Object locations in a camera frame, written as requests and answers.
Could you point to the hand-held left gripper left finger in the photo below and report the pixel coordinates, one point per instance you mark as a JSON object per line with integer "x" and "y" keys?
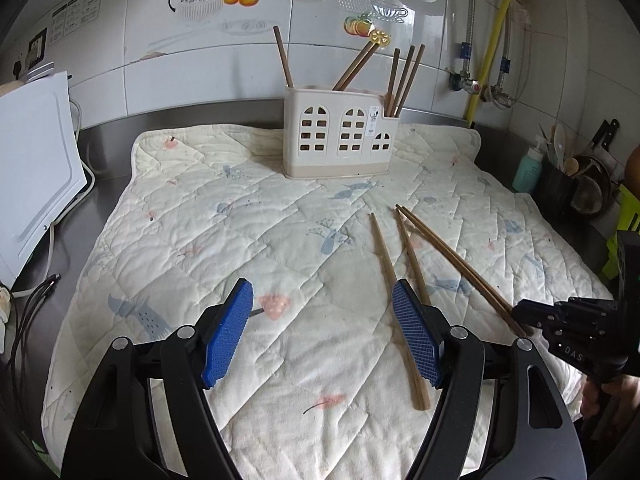
{"x": 227, "y": 340}

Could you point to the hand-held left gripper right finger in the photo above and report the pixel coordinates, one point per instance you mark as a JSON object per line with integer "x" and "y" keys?
{"x": 415, "y": 335}

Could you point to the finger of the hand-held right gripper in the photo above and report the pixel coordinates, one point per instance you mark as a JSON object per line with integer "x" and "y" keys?
{"x": 545, "y": 315}

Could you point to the cream house-shaped utensil holder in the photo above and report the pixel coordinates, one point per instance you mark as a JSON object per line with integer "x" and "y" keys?
{"x": 340, "y": 160}

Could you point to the person's right hand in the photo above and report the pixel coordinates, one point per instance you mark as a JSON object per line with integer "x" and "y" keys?
{"x": 620, "y": 391}

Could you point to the green plastic basket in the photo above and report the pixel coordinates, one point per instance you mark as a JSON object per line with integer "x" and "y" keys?
{"x": 625, "y": 215}

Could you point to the black utensil pot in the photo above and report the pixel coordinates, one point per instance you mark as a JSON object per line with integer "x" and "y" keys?
{"x": 555, "y": 187}
{"x": 590, "y": 190}

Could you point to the brown round object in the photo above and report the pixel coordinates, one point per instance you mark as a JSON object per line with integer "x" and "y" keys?
{"x": 634, "y": 165}

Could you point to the white quilted printed mat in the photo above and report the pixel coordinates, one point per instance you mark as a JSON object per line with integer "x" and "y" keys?
{"x": 225, "y": 220}

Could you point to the wooden spoon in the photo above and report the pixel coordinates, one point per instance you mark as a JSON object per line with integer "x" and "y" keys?
{"x": 571, "y": 166}

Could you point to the teal pump bottle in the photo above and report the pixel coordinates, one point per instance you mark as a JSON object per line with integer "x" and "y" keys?
{"x": 527, "y": 170}

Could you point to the white plastic spoon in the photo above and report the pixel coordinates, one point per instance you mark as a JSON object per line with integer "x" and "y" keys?
{"x": 560, "y": 140}

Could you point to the metal water valve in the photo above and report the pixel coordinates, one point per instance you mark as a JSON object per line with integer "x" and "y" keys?
{"x": 497, "y": 97}
{"x": 462, "y": 81}

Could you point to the white microwave oven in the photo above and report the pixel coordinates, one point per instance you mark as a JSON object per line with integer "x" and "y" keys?
{"x": 35, "y": 170}

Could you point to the grey round lid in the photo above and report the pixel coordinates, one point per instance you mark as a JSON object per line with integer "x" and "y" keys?
{"x": 40, "y": 71}

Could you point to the black and white wall labels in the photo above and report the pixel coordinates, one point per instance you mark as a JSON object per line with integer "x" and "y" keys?
{"x": 77, "y": 10}

